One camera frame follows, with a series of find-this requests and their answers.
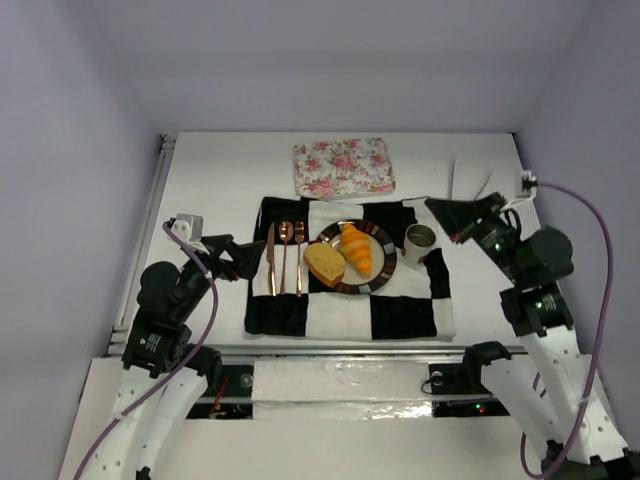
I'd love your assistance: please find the yellow bread slice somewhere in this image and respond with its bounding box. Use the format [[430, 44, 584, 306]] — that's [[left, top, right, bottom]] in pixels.
[[303, 242, 347, 288]]

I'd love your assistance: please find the orange striped croissant bread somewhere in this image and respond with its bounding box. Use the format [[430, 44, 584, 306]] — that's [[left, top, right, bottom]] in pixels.
[[340, 223, 373, 277]]

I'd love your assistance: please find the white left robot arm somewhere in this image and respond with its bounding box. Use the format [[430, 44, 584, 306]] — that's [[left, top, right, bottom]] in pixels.
[[74, 233, 265, 479]]

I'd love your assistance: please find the copper table knife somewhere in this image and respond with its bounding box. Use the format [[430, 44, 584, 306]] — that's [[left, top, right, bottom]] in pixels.
[[267, 223, 277, 296]]

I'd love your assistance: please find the white steel cup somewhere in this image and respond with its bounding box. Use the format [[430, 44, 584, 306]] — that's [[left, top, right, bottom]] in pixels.
[[402, 224, 437, 264]]

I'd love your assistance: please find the copper spoon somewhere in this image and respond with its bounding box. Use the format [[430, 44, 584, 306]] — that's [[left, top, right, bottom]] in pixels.
[[279, 220, 294, 295]]

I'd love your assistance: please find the copper fork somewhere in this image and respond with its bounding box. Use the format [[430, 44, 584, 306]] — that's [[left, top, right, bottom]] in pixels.
[[294, 221, 305, 298]]

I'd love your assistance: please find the dark rimmed beige plate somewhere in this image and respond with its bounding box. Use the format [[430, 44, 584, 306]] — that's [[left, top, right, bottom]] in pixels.
[[309, 219, 398, 295]]

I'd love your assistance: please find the black white checkered cloth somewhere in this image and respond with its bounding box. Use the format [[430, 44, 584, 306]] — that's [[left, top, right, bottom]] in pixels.
[[244, 197, 456, 342]]

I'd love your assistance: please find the floral rectangular tray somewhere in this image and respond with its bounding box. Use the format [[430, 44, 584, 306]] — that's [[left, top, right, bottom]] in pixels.
[[292, 137, 396, 199]]

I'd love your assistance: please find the white foil covered block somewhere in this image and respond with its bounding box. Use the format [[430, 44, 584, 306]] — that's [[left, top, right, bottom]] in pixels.
[[251, 360, 433, 421]]

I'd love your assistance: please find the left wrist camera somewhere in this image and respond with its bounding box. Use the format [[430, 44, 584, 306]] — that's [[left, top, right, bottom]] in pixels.
[[168, 213, 204, 247]]

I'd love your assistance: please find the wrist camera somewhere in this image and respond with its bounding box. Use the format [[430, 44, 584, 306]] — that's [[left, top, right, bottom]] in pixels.
[[168, 213, 204, 247], [515, 170, 539, 200]]

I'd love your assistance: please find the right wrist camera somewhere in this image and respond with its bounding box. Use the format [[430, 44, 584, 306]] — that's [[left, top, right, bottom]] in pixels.
[[515, 170, 539, 200]]

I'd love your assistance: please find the aluminium frame rail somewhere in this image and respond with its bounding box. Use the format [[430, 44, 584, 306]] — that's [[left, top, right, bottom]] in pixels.
[[105, 133, 178, 357]]

